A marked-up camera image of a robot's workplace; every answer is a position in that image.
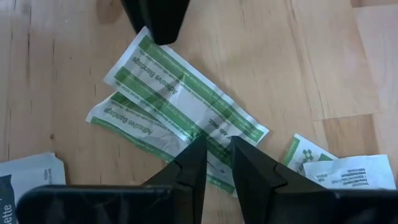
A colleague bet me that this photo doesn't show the green striped bandage packet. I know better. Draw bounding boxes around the green striped bandage packet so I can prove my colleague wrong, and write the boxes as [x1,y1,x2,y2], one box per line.
[86,91,238,197]
[103,26,271,147]
[282,133,339,175]

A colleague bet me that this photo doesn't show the white antiseptic towelette packet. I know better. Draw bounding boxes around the white antiseptic towelette packet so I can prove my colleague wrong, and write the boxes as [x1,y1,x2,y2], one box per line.
[0,151,67,224]
[303,154,397,190]

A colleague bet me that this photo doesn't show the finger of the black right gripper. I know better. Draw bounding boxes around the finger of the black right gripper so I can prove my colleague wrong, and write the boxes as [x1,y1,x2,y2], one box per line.
[120,0,191,46]

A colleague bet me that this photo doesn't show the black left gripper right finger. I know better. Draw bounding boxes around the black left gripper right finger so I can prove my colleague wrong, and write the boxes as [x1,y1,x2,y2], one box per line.
[229,135,336,224]

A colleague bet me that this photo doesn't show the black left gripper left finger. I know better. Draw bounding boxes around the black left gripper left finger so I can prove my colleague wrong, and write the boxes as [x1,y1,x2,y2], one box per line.
[141,135,208,224]

